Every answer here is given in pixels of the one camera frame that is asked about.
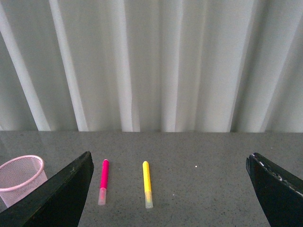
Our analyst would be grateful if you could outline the pink highlighter pen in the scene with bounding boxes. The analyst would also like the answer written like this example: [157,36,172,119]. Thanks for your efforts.
[98,159,109,206]

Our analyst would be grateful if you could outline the white pleated curtain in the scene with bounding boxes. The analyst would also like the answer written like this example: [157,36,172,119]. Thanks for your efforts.
[0,0,303,132]

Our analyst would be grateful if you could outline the pink mesh cup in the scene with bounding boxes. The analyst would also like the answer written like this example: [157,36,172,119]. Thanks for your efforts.
[0,155,47,208]

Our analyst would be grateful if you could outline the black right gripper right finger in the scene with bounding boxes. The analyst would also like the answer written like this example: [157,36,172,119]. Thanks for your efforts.
[246,153,303,227]

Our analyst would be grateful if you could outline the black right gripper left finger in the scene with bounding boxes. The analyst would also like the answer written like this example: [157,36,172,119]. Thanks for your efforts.
[0,151,94,227]

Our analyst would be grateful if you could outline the yellow highlighter pen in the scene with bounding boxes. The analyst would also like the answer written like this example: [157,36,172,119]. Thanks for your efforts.
[143,161,153,209]

